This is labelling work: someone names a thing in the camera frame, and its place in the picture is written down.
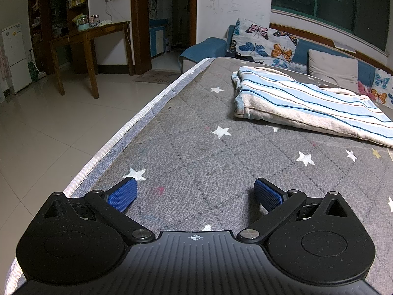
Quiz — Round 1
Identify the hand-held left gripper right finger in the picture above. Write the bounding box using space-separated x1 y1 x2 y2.
236 177 349 243

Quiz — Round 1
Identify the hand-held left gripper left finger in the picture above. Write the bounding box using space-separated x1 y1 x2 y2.
44 177 154 244

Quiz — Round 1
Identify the blue white striped cloth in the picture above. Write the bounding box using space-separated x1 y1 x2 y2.
231 66 393 147

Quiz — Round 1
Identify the grey star-print mattress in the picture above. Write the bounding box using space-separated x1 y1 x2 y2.
4 56 393 287

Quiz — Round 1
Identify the brown door mat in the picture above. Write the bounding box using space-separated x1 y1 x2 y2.
132 70 179 85

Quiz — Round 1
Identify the dark navy garment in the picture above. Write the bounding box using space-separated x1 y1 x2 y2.
225 52 256 64

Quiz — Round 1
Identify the grey pillow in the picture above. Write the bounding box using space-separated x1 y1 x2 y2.
308 48 360 94

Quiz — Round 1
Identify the pink cloth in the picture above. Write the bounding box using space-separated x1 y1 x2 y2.
357 80 374 99

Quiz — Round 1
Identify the broom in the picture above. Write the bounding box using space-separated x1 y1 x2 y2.
29 49 47 78

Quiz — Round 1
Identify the large butterfly-print pillow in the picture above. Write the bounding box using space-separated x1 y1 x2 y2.
230 18 299 70

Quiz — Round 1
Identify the green bag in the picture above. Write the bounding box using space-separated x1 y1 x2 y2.
27 61 39 82

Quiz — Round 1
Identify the small butterfly-print pillow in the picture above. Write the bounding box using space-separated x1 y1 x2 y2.
370 68 393 109

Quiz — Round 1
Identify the blue sofa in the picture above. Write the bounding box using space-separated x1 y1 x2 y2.
179 21 393 109

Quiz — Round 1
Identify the blue cabinet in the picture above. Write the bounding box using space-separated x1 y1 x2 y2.
149 19 169 58

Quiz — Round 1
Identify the wooden table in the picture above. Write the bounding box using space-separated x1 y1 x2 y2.
49 21 135 100

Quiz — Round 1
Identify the white book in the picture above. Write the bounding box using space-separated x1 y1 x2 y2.
333 41 357 53

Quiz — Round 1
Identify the white refrigerator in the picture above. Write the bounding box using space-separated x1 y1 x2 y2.
1 22 33 94

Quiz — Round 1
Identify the wooden shelf unit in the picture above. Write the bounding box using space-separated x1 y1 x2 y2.
28 0 89 75

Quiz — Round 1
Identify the dark window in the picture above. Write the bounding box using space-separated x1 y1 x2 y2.
272 0 393 53

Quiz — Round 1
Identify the wooden door frame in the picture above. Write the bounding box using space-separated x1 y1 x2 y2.
130 0 198 76

